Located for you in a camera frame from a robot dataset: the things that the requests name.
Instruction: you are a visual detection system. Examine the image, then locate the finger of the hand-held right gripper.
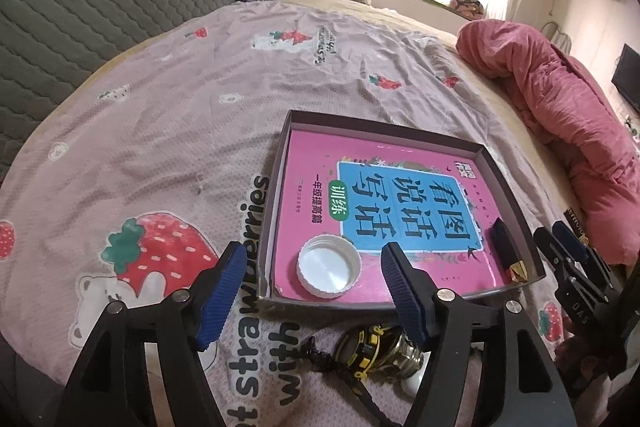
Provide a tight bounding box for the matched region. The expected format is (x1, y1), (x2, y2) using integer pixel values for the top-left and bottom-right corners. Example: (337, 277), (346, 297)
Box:
(552, 221), (617, 291)
(532, 227), (597, 304)

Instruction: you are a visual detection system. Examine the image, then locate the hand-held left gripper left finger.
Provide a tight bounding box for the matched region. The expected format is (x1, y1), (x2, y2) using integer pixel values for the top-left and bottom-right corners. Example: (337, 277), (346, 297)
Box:
(55, 241), (248, 427)

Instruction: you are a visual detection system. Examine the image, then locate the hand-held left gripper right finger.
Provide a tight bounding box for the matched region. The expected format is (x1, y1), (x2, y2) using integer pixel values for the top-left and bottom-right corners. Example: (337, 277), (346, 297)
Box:
(380, 242), (576, 427)

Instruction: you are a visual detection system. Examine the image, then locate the yellow and black wristwatch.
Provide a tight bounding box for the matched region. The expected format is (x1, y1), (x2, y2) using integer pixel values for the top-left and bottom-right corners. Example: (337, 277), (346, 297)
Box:
(302, 324), (406, 427)

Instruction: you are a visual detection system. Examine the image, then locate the shallow grey cardboard box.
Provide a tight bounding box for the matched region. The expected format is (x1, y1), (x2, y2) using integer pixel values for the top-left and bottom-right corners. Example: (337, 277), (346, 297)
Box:
(257, 109), (547, 308)

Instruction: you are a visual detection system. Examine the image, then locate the black fabric label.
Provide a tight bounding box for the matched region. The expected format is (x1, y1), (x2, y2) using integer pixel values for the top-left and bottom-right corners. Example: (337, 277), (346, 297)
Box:
(565, 207), (594, 244)

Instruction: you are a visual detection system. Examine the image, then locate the black pointed case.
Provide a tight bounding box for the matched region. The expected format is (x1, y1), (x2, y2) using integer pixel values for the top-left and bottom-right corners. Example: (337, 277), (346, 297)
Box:
(487, 218), (530, 284)

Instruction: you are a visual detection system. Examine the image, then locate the light bulb with metal base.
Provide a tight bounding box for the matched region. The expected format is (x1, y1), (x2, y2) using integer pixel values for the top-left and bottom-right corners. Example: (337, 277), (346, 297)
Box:
(380, 329), (437, 395)

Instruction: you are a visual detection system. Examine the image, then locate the white bottle cap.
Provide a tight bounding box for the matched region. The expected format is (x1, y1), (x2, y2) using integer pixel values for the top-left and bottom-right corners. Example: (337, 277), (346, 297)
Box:
(297, 234), (362, 299)

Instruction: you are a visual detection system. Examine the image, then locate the pink book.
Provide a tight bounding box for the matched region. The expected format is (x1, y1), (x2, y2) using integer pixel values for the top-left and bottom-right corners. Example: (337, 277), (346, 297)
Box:
(272, 129), (513, 300)

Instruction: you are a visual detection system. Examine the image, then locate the pink quilt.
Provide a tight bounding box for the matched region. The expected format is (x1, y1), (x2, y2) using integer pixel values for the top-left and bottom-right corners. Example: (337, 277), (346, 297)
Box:
(456, 19), (640, 268)

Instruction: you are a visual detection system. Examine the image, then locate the black television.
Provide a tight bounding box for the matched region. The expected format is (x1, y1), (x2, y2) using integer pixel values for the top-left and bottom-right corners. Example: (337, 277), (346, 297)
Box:
(612, 43), (640, 116)

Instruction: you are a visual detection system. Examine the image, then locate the strawberry printed bed sheet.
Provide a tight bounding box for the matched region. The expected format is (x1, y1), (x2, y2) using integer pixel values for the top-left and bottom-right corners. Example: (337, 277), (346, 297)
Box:
(0, 0), (566, 427)

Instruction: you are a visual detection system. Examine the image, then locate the floral cloth bundle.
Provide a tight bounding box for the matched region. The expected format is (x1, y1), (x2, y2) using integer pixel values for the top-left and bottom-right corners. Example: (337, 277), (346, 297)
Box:
(448, 0), (485, 20)

